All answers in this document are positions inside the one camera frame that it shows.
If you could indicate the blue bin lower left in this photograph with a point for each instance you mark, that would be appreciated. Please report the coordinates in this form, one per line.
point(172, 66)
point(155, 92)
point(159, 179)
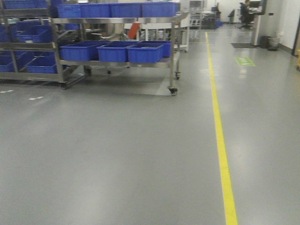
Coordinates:
point(82, 51)

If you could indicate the steel cart with casters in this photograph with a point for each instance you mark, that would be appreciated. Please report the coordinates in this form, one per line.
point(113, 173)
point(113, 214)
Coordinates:
point(172, 63)

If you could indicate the blue bin top left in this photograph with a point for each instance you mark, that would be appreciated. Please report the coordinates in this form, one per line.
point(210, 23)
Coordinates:
point(85, 10)

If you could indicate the blue bin lower middle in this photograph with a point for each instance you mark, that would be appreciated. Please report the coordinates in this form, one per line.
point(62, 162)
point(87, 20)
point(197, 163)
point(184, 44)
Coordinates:
point(114, 51)

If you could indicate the blue bin top right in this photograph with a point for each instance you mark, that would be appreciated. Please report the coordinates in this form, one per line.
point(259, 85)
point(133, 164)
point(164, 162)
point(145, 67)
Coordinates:
point(144, 9)

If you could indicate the blue bin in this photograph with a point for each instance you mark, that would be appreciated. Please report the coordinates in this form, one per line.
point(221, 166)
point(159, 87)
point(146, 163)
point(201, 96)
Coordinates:
point(82, 51)
point(114, 51)
point(85, 10)
point(144, 9)
point(149, 51)

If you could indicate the steel rack left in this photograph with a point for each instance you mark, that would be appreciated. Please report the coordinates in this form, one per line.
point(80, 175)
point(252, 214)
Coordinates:
point(33, 40)

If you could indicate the blue bin lower right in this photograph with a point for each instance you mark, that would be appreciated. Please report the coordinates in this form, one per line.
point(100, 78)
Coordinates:
point(149, 51)

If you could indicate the grey trash bin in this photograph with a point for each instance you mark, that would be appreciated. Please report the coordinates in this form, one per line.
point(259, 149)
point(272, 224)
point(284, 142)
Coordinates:
point(273, 43)

